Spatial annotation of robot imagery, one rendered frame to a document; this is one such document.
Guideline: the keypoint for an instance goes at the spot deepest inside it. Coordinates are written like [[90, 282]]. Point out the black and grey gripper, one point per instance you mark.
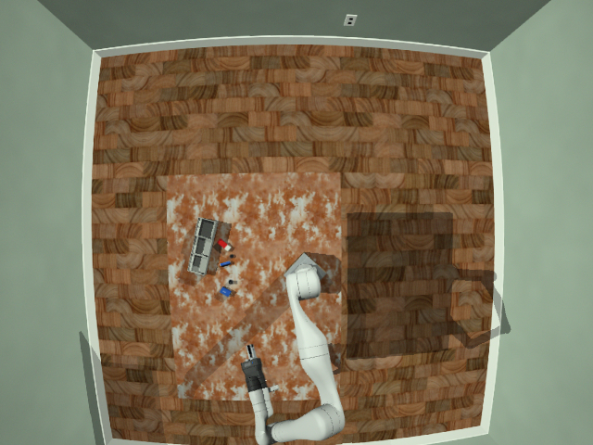
[[255, 379]]

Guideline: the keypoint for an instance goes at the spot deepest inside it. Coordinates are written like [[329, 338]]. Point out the red and white eraser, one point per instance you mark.
[[223, 244]]

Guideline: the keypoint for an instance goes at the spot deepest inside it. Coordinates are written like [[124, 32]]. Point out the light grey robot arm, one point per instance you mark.
[[327, 420]]

